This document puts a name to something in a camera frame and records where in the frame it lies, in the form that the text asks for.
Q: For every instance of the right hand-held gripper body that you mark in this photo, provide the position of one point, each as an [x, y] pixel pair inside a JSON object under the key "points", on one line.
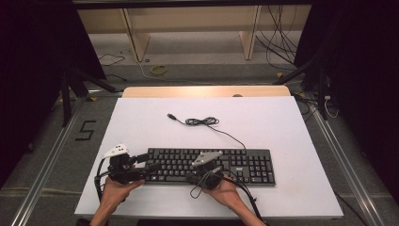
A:
{"points": [[210, 175]]}

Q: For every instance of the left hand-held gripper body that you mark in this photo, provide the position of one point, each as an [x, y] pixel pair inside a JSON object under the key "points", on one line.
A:
{"points": [[124, 166]]}

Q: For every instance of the black keyboard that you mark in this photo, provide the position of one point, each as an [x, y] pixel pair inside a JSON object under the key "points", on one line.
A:
{"points": [[251, 166]]}

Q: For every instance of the person's right hand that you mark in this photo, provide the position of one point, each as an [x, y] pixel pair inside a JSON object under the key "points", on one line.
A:
{"points": [[226, 194]]}

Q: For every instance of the person's left hand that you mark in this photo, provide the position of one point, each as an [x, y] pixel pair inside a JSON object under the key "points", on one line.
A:
{"points": [[116, 193]]}

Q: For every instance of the wooden table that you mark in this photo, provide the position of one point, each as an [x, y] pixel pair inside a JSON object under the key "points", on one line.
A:
{"points": [[188, 91]]}

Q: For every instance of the black tripod stand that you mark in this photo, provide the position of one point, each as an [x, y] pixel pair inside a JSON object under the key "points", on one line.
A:
{"points": [[321, 94], [66, 103]]}

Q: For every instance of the yellow tape roll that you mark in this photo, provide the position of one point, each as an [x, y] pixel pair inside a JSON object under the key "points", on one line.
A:
{"points": [[152, 70]]}

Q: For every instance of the white board table cover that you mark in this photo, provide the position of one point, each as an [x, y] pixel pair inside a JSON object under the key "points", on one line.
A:
{"points": [[282, 125]]}

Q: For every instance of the black curtain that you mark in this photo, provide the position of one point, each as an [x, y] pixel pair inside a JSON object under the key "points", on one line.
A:
{"points": [[31, 62], [370, 62]]}

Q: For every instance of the wooden desk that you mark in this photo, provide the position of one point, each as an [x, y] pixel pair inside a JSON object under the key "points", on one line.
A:
{"points": [[188, 19]]}

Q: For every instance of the aluminium floor rail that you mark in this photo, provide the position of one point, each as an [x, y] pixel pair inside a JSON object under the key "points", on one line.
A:
{"points": [[47, 163], [345, 169]]}

